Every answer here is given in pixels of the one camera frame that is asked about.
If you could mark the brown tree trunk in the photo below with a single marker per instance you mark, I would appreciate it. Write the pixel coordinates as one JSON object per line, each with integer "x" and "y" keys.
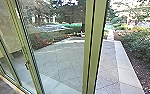
{"x": 83, "y": 26}

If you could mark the concrete curb strip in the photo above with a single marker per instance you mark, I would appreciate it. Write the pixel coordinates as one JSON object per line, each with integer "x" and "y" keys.
{"x": 127, "y": 70}

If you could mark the green shrub hedge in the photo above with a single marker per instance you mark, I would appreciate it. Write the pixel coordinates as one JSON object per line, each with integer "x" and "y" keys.
{"x": 141, "y": 41}

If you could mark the green framed glass door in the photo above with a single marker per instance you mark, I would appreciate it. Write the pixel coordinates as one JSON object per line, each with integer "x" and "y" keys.
{"x": 94, "y": 43}

